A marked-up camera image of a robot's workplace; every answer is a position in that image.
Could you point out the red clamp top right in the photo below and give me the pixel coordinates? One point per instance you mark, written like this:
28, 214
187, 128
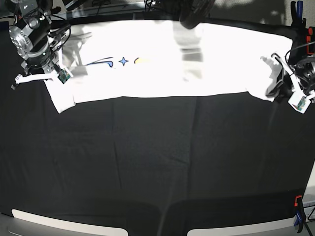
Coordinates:
310, 38

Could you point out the white printed t-shirt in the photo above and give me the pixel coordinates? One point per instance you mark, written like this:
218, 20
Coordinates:
153, 59

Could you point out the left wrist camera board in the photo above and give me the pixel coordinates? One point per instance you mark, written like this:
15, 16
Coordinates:
299, 102

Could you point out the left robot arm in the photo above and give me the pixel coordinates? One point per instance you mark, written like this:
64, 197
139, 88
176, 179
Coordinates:
286, 57

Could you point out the red blue clamp bottom right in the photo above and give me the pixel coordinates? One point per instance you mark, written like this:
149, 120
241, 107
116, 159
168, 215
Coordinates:
299, 213

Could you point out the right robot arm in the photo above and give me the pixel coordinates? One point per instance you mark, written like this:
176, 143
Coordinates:
37, 13

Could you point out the blue clamp top right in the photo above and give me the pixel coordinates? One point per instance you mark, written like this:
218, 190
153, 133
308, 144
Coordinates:
296, 9

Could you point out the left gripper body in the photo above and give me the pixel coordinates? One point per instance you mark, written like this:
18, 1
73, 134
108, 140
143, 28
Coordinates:
302, 74

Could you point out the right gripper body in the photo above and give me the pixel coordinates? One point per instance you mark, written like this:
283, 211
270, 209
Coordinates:
41, 51

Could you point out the black tablecloth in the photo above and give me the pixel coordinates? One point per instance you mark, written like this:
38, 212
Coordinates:
152, 166

